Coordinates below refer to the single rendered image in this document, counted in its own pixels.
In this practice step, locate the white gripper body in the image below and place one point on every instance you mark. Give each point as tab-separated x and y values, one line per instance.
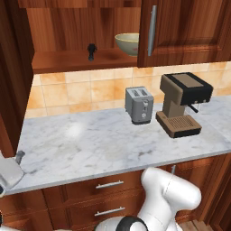
9	172

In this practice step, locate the brown black coffee machine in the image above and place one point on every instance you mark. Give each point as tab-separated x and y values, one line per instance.
180	102

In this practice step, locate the wooden base cabinet door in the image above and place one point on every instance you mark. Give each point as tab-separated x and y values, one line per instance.
27	210
207	177

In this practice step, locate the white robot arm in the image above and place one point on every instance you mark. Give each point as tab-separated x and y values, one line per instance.
168	192

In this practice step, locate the open wooden cabinet door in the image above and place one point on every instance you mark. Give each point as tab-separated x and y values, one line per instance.
13	75

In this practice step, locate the closed wooden cabinet door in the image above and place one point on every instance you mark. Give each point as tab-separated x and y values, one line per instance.
192	30

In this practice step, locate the wooden drawer front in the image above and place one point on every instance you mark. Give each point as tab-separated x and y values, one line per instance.
81	188
81	215

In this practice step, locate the silver toaster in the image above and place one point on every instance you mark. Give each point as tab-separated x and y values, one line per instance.
139	105

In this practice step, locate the wooden wall cabinet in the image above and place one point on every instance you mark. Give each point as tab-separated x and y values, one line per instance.
69	33

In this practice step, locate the pale green bowl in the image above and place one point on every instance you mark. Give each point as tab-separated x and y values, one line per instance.
128	43

